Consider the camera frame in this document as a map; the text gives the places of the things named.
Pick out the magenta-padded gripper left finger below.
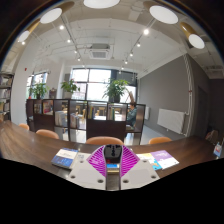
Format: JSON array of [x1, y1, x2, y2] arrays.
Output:
[[65, 144, 108, 191]]

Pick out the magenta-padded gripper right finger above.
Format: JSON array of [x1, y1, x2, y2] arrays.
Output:
[[119, 144, 161, 191]]

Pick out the black charger with red button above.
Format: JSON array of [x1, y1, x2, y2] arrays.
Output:
[[103, 143, 124, 165]]

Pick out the cyan illustrated book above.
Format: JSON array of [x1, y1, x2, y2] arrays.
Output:
[[135, 152, 163, 171]]

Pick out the white thin book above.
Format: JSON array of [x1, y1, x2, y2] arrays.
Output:
[[75, 152, 92, 164]]

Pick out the purple book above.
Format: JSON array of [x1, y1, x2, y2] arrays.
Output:
[[149, 149, 180, 170]]

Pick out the low dark shelf unit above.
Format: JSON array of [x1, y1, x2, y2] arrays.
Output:
[[25, 98, 147, 146]]

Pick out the person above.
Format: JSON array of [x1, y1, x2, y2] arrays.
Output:
[[125, 102, 138, 129]]

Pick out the blue table sign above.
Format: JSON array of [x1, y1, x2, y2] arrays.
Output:
[[213, 141, 224, 158]]

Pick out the large green potted plant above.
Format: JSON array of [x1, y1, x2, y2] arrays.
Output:
[[102, 78, 129, 103]]

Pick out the ceiling air conditioner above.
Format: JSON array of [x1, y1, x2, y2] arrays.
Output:
[[88, 43, 113, 60]]

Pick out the ceiling spotlights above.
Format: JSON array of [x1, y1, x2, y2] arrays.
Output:
[[19, 24, 151, 66]]

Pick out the round ceiling lamps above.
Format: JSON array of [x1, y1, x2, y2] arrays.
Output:
[[16, 0, 206, 50]]

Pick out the small white wall radiator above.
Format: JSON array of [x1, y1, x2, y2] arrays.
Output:
[[143, 105, 151, 121]]

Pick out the tall wall bookshelf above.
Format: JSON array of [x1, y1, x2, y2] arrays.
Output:
[[0, 72, 15, 124]]

